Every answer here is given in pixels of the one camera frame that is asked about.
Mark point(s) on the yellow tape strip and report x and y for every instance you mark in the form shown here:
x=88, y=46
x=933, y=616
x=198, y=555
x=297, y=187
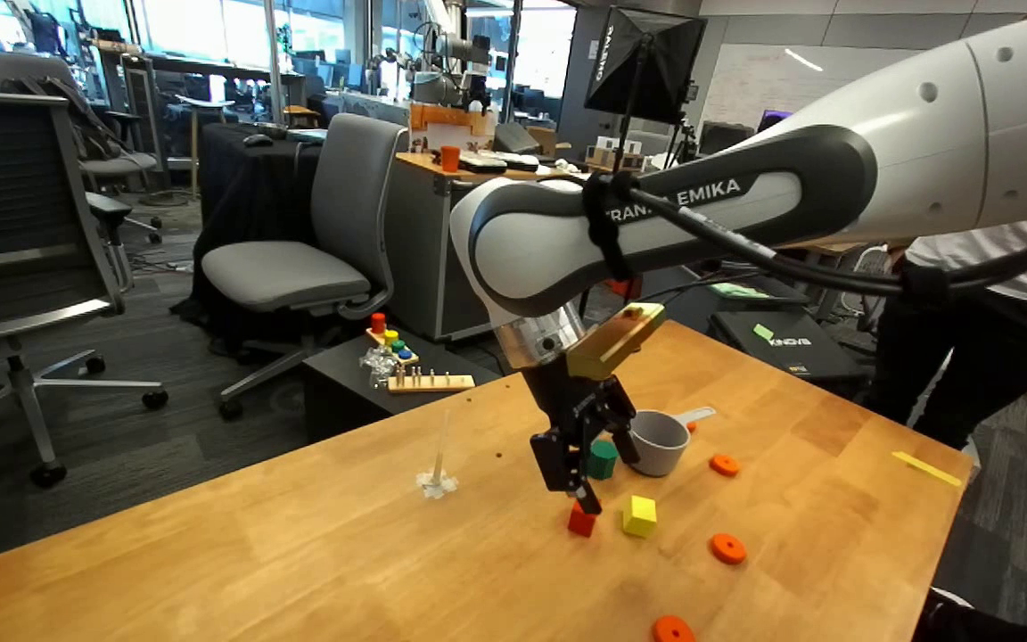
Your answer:
x=927, y=468

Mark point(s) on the clear wine glass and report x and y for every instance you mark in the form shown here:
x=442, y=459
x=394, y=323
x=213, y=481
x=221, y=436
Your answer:
x=435, y=484

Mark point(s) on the orange cube block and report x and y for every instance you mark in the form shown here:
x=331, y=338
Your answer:
x=581, y=525

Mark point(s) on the crumpled clear plastic bag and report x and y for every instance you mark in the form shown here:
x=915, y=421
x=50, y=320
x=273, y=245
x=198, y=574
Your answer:
x=374, y=369

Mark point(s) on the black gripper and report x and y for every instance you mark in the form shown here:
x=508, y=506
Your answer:
x=570, y=398

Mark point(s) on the yellow cube block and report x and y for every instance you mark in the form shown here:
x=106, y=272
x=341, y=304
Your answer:
x=638, y=518

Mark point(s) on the low black side table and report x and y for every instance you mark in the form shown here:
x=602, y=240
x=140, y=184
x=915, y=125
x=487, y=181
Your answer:
x=337, y=388

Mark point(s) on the person in white shirt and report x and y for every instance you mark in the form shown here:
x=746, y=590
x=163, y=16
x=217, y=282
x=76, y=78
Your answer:
x=990, y=360

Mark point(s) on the black bag with green sticker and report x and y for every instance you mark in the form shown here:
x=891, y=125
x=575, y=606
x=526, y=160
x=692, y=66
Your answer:
x=794, y=343

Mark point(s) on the wooden peg bar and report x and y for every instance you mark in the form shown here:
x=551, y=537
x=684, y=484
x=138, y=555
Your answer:
x=428, y=385

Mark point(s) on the colourful stacking toy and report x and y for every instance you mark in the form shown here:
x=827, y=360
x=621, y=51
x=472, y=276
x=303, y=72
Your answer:
x=387, y=343

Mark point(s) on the gray office chair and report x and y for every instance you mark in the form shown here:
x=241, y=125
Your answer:
x=355, y=190

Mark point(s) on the gray drawer cabinet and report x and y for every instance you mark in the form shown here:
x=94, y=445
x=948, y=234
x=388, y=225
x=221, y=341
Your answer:
x=424, y=255

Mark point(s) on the black mesh office chair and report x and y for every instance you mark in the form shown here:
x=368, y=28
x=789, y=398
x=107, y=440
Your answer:
x=1, y=200

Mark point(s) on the orange disc with hole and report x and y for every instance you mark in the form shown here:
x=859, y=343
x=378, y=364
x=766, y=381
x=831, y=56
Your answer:
x=727, y=546
x=726, y=464
x=670, y=631

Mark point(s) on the black softbox shade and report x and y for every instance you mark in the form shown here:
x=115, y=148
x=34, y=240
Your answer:
x=650, y=72

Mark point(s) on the small orange cup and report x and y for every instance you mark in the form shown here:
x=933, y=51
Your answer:
x=450, y=160

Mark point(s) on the orange box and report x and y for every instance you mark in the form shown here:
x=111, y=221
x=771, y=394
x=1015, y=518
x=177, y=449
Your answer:
x=445, y=121

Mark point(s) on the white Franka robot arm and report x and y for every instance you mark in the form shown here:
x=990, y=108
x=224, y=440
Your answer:
x=990, y=121

